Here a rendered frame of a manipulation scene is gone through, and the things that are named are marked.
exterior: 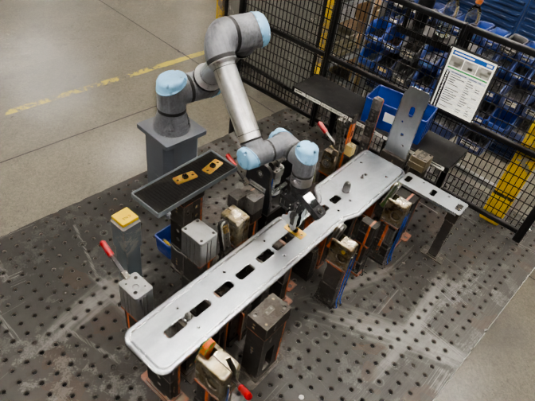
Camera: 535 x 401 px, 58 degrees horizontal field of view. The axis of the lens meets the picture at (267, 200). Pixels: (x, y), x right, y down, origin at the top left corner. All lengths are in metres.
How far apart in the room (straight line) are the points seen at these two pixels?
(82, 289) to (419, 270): 1.40
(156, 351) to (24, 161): 2.53
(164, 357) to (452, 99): 1.69
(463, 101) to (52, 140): 2.83
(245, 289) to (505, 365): 1.84
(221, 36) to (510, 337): 2.38
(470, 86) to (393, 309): 1.04
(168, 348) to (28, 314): 0.68
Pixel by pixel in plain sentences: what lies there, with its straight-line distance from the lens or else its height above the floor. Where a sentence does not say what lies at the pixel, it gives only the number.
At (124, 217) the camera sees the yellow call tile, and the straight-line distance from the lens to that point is 1.58.
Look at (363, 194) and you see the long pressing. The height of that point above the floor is 1.00.
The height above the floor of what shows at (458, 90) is 1.27.
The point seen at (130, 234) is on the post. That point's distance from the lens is 1.60.
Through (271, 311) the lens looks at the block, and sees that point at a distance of 1.52.
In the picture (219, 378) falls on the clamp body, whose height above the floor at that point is 1.06.
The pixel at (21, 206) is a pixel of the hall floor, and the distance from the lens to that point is 3.43.
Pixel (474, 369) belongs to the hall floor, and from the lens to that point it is 2.97.
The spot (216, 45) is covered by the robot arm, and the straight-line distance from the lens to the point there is 1.58.
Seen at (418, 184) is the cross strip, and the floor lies 1.00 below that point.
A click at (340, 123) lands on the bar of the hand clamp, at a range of 2.04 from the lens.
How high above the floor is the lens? 2.27
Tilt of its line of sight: 42 degrees down
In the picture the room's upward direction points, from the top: 10 degrees clockwise
